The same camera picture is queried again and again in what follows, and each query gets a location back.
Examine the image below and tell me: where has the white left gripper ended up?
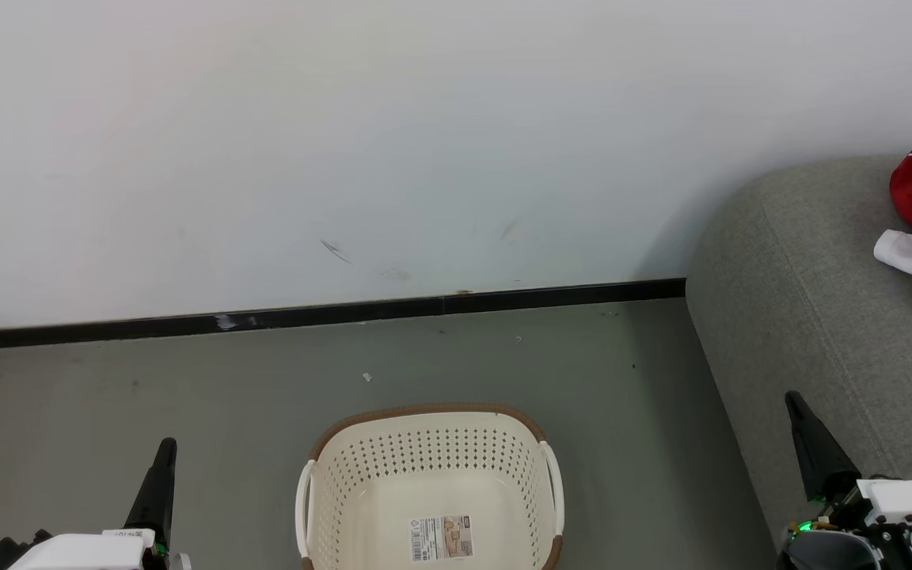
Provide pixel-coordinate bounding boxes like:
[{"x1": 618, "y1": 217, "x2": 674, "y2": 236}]
[{"x1": 9, "y1": 437, "x2": 192, "y2": 570}]

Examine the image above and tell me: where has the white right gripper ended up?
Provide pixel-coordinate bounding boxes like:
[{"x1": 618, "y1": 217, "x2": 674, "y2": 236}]
[{"x1": 777, "y1": 391, "x2": 912, "y2": 570}]

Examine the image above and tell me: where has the cream plastic laundry basket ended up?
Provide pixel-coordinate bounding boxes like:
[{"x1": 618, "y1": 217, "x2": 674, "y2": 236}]
[{"x1": 295, "y1": 402, "x2": 565, "y2": 570}]

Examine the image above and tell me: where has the printed basket label sticker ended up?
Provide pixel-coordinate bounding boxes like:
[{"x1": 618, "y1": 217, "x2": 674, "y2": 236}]
[{"x1": 410, "y1": 515, "x2": 474, "y2": 563}]

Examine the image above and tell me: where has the grey fabric sofa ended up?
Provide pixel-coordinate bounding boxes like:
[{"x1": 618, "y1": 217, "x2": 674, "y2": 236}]
[{"x1": 686, "y1": 154, "x2": 912, "y2": 570}]

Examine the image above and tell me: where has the black wall baseboard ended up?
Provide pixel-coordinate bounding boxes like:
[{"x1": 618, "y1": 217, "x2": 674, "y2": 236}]
[{"x1": 0, "y1": 277, "x2": 686, "y2": 353}]

